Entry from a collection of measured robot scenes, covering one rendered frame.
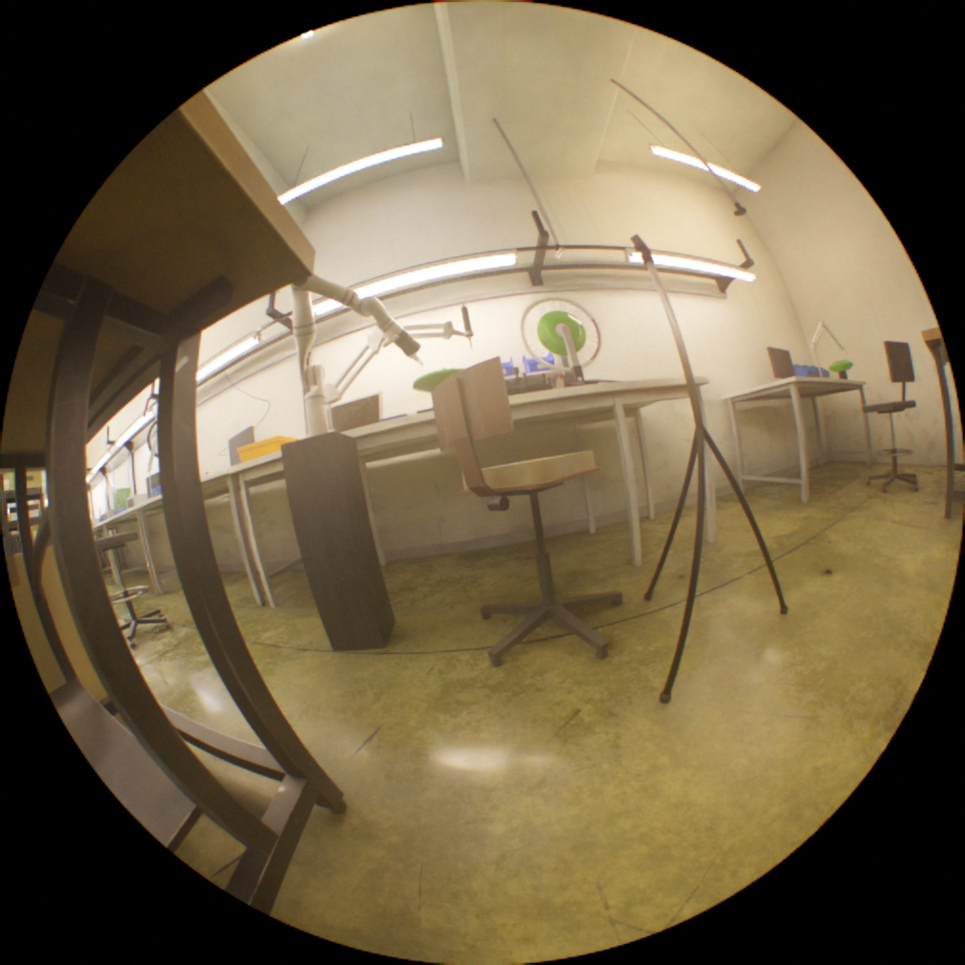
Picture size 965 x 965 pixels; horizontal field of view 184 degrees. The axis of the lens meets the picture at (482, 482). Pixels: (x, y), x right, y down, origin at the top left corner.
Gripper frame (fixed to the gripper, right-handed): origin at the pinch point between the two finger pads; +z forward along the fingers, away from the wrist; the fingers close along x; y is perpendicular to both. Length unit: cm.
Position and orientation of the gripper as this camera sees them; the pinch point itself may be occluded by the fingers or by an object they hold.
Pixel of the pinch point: (422, 364)
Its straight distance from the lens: 135.9
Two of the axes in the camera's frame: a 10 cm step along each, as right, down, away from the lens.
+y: 1.7, -8.9, 4.3
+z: 5.5, 4.5, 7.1
